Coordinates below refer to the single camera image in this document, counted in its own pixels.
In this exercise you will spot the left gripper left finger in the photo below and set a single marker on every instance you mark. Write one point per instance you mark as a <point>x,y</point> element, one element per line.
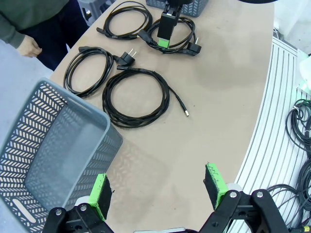
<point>97,194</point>

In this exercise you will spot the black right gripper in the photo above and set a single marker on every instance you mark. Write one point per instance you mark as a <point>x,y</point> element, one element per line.
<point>179,2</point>

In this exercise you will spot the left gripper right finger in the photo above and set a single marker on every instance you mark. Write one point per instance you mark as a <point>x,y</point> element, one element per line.
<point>216,187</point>

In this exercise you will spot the person's right forearm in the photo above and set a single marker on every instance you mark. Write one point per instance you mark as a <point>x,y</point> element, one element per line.
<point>9,31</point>

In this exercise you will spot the person's right hand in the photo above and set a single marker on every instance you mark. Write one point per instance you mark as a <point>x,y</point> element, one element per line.
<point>29,47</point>

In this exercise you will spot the grey plastic lattice basket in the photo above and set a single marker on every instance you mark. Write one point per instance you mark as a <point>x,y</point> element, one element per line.
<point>36,121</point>
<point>194,8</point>

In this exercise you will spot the white ribbed panel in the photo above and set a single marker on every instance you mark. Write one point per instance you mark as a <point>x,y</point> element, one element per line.
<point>274,121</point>

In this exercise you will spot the person in green sweater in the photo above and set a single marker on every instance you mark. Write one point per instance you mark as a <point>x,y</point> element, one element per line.
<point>48,36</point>

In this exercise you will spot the white rounded object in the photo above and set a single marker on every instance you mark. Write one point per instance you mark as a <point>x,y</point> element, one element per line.
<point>306,70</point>

